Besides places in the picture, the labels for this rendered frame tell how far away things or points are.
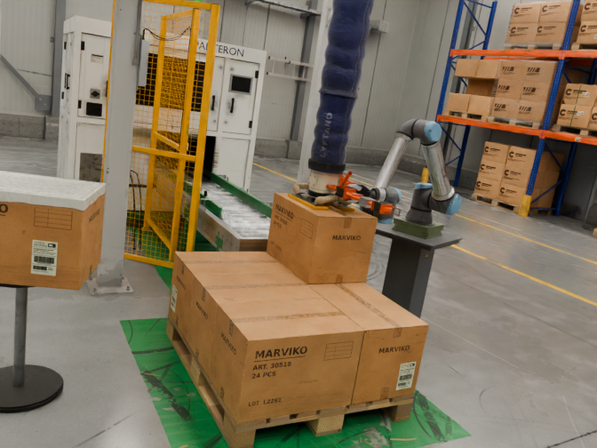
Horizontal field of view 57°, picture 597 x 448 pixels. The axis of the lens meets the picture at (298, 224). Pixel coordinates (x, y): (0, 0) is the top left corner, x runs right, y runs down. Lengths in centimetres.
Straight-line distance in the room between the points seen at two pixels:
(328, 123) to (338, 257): 78
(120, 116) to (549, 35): 882
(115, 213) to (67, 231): 162
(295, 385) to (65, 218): 124
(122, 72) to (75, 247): 175
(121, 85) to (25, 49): 812
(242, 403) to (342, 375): 51
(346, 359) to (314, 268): 65
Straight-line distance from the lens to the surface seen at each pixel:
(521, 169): 1128
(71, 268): 252
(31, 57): 1201
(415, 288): 396
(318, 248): 306
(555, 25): 1134
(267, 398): 255
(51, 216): 248
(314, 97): 685
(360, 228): 317
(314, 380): 262
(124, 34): 395
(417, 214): 387
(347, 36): 321
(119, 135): 397
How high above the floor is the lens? 157
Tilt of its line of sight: 13 degrees down
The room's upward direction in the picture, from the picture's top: 9 degrees clockwise
